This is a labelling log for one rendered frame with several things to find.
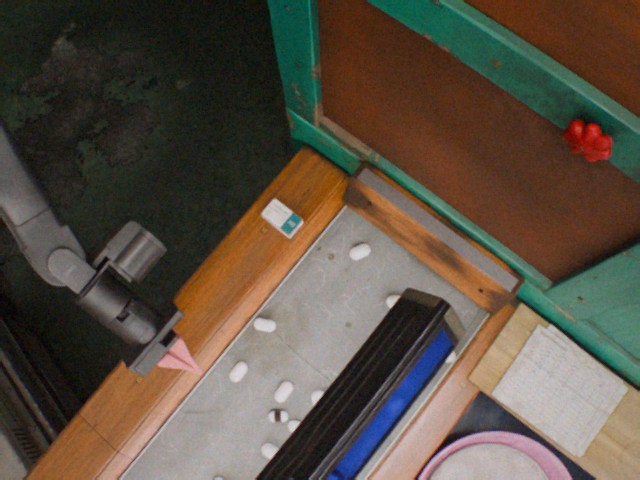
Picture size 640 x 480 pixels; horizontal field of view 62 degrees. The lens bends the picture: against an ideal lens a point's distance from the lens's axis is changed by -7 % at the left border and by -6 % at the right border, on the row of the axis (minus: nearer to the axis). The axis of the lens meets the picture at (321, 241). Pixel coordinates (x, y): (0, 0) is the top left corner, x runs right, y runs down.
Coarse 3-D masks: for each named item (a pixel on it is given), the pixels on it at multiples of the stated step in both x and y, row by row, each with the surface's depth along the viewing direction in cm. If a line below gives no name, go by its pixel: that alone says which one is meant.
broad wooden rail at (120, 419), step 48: (288, 192) 94; (336, 192) 95; (240, 240) 93; (288, 240) 92; (192, 288) 91; (240, 288) 90; (192, 336) 89; (144, 384) 87; (192, 384) 89; (96, 432) 85; (144, 432) 86
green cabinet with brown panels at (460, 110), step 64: (320, 0) 59; (384, 0) 50; (448, 0) 45; (512, 0) 41; (576, 0) 37; (320, 64) 72; (384, 64) 62; (448, 64) 54; (512, 64) 45; (576, 64) 42; (320, 128) 88; (384, 128) 76; (448, 128) 64; (512, 128) 55; (448, 192) 78; (512, 192) 66; (576, 192) 56; (512, 256) 79; (576, 256) 67
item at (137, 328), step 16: (128, 304) 70; (144, 304) 72; (160, 304) 77; (176, 304) 77; (112, 320) 69; (128, 320) 69; (144, 320) 71; (160, 320) 73; (176, 320) 73; (128, 336) 70; (144, 336) 71; (160, 336) 71; (128, 352) 73; (144, 352) 71; (128, 368) 70
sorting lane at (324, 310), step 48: (336, 240) 95; (384, 240) 94; (288, 288) 93; (336, 288) 93; (384, 288) 92; (432, 288) 92; (240, 336) 91; (288, 336) 91; (336, 336) 91; (240, 384) 89; (432, 384) 88; (192, 432) 87; (240, 432) 87; (288, 432) 87
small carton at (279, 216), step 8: (272, 200) 92; (272, 208) 92; (280, 208) 92; (264, 216) 91; (272, 216) 91; (280, 216) 91; (288, 216) 91; (296, 216) 91; (272, 224) 92; (280, 224) 91; (288, 224) 91; (296, 224) 91; (288, 232) 91
